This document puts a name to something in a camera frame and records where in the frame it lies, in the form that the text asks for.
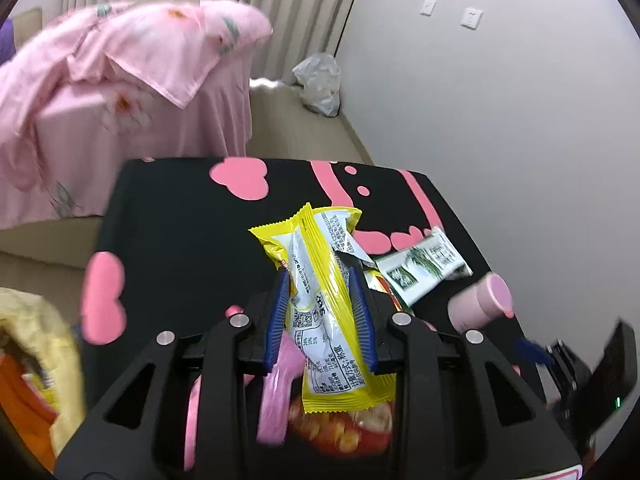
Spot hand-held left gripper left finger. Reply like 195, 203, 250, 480
54, 269, 292, 480

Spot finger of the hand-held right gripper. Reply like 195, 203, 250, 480
515, 337, 576, 386

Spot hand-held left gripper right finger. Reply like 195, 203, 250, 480
349, 266, 583, 480

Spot yellow snack packet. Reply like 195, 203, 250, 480
249, 202, 396, 415

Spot green white snack packet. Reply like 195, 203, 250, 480
375, 227, 473, 308

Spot red snack wrapper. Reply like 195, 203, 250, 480
287, 395, 394, 457

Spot orange snack wrapper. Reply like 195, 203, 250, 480
0, 355, 57, 467

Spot pink bottle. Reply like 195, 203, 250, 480
447, 272, 514, 334

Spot pink caterpillar toy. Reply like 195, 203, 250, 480
182, 305, 307, 471

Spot black tablecloth with pink print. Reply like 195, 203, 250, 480
80, 157, 532, 376

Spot white plastic bag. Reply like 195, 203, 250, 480
292, 52, 343, 118

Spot pink floral duvet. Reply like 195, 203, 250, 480
0, 0, 274, 196

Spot beige pleated curtain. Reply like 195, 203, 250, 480
64, 0, 369, 86

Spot beige headboard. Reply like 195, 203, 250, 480
12, 7, 44, 47

